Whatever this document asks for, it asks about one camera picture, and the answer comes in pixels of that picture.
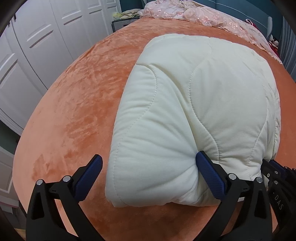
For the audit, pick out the cream quilted jacket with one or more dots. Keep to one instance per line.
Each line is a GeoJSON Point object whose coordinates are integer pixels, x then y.
{"type": "Point", "coordinates": [187, 94]}

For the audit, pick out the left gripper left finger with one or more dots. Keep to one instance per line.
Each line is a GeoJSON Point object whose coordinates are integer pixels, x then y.
{"type": "Point", "coordinates": [43, 218]}

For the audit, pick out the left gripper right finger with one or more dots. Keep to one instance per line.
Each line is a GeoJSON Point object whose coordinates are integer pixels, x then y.
{"type": "Point", "coordinates": [244, 212]}

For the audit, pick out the grey blue curtain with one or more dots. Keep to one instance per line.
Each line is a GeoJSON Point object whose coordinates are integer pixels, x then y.
{"type": "Point", "coordinates": [288, 48]}

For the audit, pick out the white wardrobe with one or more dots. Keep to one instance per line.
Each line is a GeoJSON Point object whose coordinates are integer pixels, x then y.
{"type": "Point", "coordinates": [39, 40]}

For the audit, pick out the pink sequined quilt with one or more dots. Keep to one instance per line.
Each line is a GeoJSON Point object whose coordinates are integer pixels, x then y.
{"type": "Point", "coordinates": [198, 13]}

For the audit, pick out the blue upholstered headboard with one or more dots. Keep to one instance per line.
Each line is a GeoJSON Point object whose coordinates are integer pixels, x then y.
{"type": "Point", "coordinates": [256, 10]}

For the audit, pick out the grey nightstand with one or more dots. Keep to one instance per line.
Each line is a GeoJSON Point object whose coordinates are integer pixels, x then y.
{"type": "Point", "coordinates": [119, 24]}

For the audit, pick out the clutter on nightstand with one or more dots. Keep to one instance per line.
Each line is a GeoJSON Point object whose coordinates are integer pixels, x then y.
{"type": "Point", "coordinates": [128, 14]}

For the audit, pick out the red pillow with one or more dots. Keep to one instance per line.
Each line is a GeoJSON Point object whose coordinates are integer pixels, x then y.
{"type": "Point", "coordinates": [265, 30]}

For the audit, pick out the orange plush bed blanket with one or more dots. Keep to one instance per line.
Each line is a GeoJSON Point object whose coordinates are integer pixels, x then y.
{"type": "Point", "coordinates": [74, 121]}

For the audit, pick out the plush toy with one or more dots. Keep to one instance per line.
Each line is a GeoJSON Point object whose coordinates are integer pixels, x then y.
{"type": "Point", "coordinates": [273, 41]}

